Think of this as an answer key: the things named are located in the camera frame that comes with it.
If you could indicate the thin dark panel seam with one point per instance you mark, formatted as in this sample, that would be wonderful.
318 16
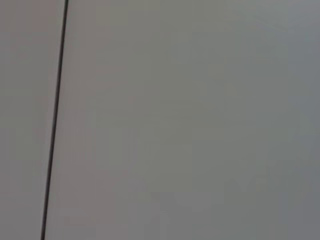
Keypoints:
58 87

